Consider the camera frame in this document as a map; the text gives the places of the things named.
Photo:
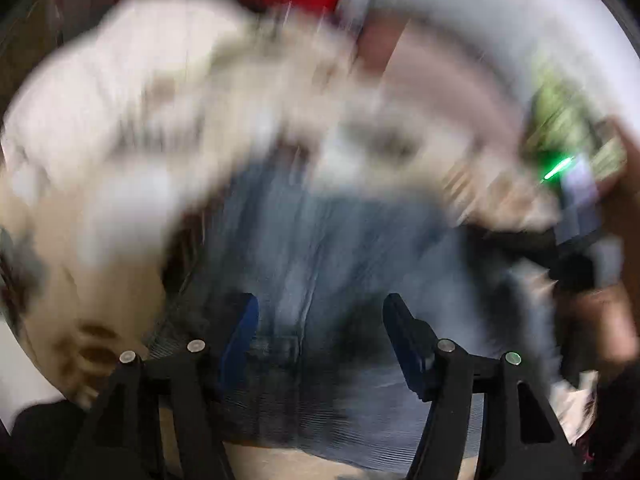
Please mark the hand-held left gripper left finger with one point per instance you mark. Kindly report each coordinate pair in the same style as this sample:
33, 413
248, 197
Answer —
245, 340

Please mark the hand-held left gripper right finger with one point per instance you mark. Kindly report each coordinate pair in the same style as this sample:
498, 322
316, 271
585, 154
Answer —
412, 360

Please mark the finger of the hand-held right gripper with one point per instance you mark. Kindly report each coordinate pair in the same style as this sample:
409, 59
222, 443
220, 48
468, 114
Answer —
515, 242

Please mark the grey-blue denim pants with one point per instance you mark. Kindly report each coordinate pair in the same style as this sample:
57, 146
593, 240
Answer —
325, 260

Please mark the person's right hand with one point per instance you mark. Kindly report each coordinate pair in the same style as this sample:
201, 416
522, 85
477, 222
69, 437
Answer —
607, 320

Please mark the green patterned cloth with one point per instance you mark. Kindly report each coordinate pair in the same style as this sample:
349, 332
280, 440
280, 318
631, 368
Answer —
560, 110

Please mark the pink bolster cushion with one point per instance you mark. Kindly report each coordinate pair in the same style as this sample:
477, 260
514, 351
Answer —
430, 75

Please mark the leaf print blanket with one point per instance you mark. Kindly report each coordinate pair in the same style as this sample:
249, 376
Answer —
165, 125

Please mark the grey quilted pillow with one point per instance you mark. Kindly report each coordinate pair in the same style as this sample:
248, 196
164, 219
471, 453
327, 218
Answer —
475, 5

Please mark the white sprig print pillow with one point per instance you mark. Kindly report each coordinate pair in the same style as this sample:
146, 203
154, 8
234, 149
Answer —
115, 70

